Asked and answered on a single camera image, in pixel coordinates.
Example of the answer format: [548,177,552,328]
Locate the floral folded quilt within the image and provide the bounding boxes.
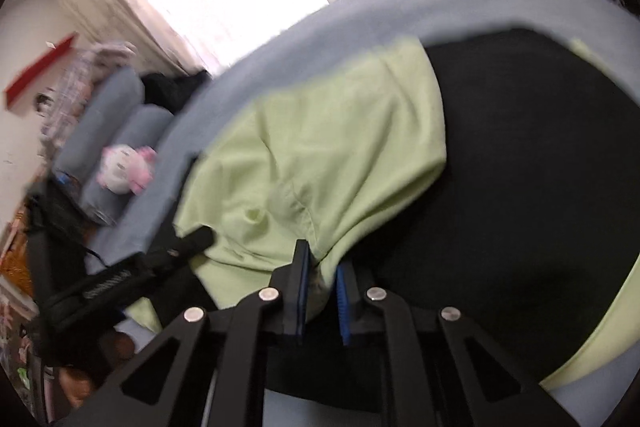
[42,41,138,142]

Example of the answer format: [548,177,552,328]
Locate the orange wooden headboard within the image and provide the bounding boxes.
[0,202,41,303]

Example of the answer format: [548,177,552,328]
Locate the black knitted cloth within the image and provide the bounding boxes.
[140,69,213,115]

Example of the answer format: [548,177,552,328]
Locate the red wall shelf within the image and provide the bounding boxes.
[4,33,80,104]

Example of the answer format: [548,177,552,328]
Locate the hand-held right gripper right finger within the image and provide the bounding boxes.
[336,263,566,427]

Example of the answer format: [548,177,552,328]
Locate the green and black jacket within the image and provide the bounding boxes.
[120,27,640,408]

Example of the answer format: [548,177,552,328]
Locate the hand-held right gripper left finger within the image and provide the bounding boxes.
[55,239,313,427]

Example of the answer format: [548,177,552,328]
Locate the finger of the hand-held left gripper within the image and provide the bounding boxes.
[145,227,216,272]

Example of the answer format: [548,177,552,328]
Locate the blue fleece bed blanket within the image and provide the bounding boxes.
[85,0,640,427]

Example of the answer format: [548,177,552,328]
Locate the pink and white plush toy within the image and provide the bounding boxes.
[96,144,157,196]

